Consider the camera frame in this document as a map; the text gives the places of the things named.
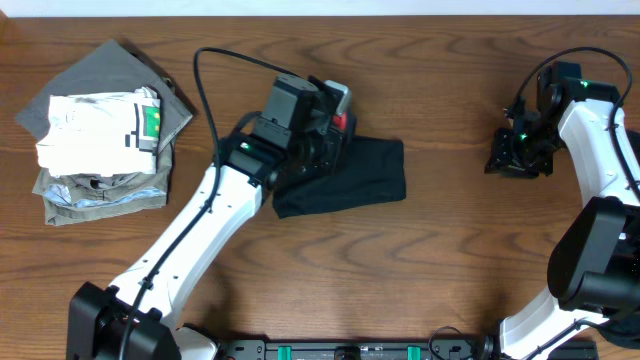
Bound white folded printed shirt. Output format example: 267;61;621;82
36;87;161;177

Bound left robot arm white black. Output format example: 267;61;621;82
66;73;354;359

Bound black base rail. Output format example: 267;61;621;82
215;337;499;360

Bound olive folded garment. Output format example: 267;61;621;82
33;144;174;226

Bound grey folded shirt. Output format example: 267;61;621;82
16;40;193;150

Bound black looped base cable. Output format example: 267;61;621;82
427;325;476;360

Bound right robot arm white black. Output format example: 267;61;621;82
485;61;639;359

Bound black garment pile right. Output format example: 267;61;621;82
599;239;639;350

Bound black leggings with red waistband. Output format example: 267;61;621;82
272;79;407;220

